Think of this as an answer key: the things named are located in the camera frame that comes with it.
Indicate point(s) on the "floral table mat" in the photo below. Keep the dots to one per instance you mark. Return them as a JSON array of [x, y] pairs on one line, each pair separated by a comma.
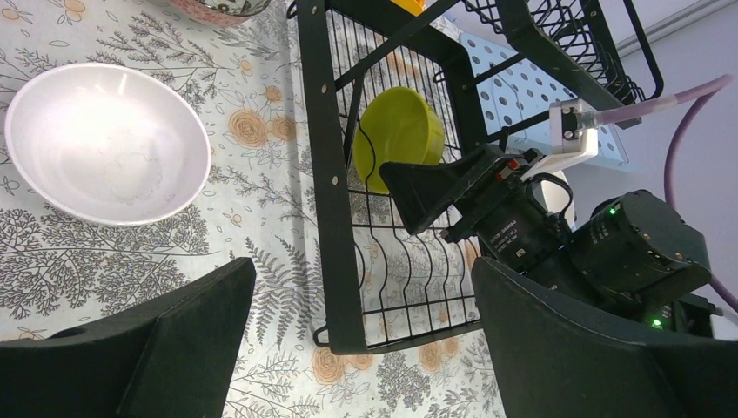
[[245, 84]]

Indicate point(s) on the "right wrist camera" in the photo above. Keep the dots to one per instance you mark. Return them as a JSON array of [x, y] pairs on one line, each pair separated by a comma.
[[573, 137]]

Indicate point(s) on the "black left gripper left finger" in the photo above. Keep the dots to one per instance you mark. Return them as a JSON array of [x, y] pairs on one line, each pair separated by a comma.
[[172, 356]]

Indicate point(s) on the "yellow toy block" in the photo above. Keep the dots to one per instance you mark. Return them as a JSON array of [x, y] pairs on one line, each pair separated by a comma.
[[414, 7]]

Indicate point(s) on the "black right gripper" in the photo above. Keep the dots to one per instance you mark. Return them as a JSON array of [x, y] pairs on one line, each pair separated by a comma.
[[493, 193]]

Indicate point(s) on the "blue perforated stand tray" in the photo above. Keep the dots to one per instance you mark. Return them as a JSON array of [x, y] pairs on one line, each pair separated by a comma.
[[523, 90]]

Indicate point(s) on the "black wire dish rack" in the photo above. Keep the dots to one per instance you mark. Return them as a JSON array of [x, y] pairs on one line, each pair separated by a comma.
[[342, 43]]

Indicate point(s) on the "white bowl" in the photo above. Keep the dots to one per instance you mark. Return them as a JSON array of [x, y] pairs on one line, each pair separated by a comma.
[[554, 199], [107, 144]]

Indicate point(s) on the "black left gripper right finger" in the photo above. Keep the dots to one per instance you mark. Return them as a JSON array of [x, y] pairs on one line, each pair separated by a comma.
[[554, 356]]

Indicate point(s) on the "white bowl front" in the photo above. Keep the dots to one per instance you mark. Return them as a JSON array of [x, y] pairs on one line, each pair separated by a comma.
[[107, 144]]

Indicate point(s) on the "pink patterned bowl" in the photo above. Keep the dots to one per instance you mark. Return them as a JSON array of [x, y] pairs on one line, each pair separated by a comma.
[[220, 13]]

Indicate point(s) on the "yellow-green bowl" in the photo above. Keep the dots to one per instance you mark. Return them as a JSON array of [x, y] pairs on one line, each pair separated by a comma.
[[397, 126]]

